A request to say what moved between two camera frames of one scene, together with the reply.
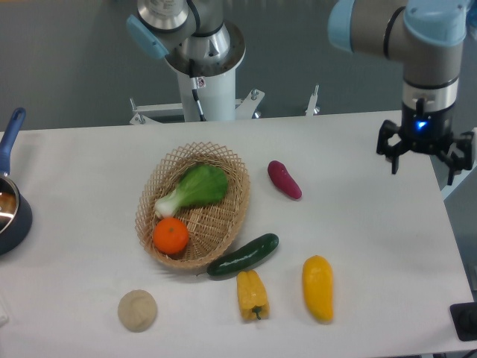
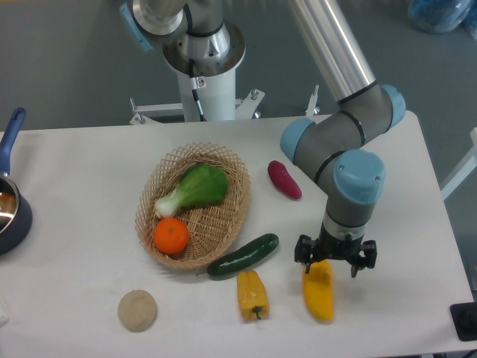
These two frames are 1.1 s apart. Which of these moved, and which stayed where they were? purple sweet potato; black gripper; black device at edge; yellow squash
Moved: black gripper
Stayed: purple sweet potato; black device at edge; yellow squash
